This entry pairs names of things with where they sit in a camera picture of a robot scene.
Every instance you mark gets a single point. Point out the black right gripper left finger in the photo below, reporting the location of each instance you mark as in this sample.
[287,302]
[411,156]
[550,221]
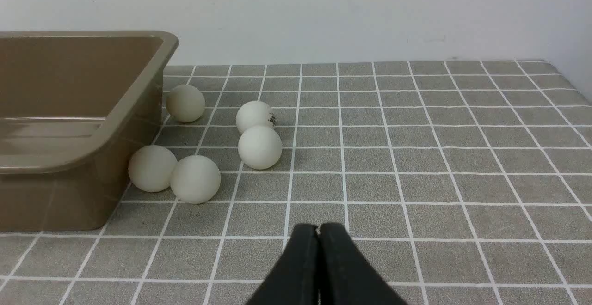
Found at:
[292,280]

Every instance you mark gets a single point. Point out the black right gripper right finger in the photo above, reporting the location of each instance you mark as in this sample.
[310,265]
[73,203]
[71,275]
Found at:
[346,277]

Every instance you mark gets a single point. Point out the white ping-pong ball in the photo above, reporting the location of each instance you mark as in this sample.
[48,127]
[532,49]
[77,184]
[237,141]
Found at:
[260,147]
[195,179]
[150,168]
[185,103]
[254,113]

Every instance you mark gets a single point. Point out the grey checkered tablecloth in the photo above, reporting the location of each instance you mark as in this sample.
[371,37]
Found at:
[462,182]

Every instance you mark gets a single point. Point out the olive plastic storage bin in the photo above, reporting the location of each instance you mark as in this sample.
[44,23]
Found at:
[74,107]

